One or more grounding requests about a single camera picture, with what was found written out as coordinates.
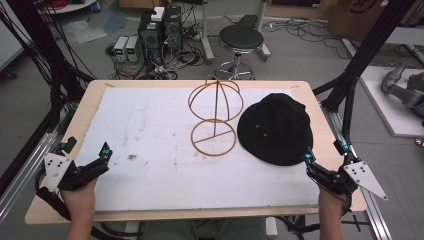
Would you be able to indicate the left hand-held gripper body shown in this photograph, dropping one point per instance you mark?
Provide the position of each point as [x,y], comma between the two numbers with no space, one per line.
[85,172]

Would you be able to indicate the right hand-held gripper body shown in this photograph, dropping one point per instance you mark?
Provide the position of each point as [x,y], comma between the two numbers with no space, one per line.
[336,181]

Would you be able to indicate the black bucket hat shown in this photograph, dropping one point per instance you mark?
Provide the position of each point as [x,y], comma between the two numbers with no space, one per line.
[276,131]

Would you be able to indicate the person's right hand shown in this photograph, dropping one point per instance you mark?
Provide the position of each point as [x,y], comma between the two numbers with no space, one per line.
[330,201]

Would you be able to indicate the person's left hand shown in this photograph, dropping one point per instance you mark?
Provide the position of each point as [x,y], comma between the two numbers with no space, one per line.
[80,201]

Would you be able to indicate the wooden table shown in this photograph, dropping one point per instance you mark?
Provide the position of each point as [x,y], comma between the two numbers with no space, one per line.
[316,110]

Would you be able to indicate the white table mat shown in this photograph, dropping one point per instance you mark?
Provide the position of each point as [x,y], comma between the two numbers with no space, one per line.
[150,140]

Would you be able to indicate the white floor board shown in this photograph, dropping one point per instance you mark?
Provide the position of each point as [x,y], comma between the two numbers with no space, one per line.
[386,110]

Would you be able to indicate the grey power supply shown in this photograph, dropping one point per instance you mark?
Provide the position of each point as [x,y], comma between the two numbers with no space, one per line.
[120,48]
[133,49]

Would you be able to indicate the clear plastic sheet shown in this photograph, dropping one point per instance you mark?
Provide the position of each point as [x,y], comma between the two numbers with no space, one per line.
[85,31]

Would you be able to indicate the black computer tower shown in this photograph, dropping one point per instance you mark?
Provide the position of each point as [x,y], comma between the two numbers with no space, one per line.
[172,28]
[150,38]

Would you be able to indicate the cardboard box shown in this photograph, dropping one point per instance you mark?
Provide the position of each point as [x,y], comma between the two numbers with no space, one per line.
[353,20]

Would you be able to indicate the white desk leg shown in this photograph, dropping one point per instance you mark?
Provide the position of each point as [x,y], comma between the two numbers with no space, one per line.
[206,33]
[263,36]

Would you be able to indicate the black round stool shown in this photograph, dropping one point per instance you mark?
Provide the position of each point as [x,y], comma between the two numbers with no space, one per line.
[240,37]

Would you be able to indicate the white round table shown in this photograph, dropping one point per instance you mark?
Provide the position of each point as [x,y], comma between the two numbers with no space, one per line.
[73,6]

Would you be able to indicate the white box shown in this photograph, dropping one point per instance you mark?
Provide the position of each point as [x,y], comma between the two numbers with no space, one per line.
[158,14]

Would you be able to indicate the aluminium rail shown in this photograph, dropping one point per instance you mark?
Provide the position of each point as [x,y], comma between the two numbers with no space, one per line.
[373,210]
[23,173]

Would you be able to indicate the black frame post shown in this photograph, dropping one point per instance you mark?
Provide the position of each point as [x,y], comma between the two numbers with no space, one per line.
[370,46]
[43,50]

